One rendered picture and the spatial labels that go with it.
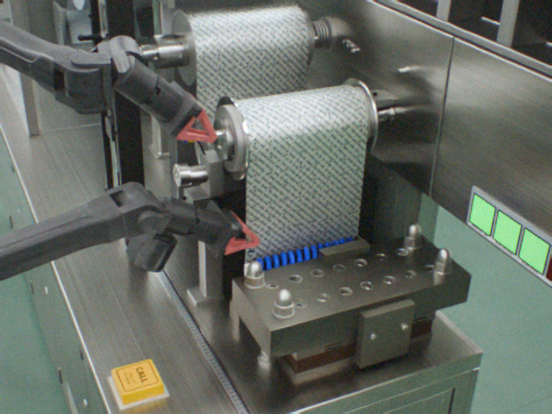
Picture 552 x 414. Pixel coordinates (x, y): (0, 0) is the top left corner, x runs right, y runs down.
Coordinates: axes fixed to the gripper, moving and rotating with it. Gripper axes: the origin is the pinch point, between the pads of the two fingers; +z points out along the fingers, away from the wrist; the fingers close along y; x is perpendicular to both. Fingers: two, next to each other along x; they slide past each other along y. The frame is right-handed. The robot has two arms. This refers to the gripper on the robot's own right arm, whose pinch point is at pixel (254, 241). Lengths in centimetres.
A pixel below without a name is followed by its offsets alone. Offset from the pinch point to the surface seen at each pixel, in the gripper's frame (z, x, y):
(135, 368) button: -14.7, -25.2, 8.0
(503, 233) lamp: 20.4, 24.3, 29.4
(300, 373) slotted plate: 8.2, -13.6, 19.0
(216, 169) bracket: -9.7, 8.1, -7.1
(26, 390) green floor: 20, -112, -100
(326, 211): 11.1, 9.8, 0.3
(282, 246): 6.1, 0.8, 0.3
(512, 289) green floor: 188, -16, -80
